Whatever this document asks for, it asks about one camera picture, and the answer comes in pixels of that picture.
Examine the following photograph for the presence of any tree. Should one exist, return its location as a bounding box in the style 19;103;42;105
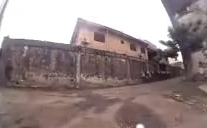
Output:
158;20;207;81

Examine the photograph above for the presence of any orange two-storey building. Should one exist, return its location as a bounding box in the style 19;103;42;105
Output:
69;17;159;62

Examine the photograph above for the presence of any grey building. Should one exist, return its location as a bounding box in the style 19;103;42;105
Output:
160;0;207;78

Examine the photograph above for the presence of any brown dirt road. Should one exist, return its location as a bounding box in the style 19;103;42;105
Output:
0;76;207;128

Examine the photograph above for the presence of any weathered stained concrete wall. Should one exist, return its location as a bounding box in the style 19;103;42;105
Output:
0;36;186;90

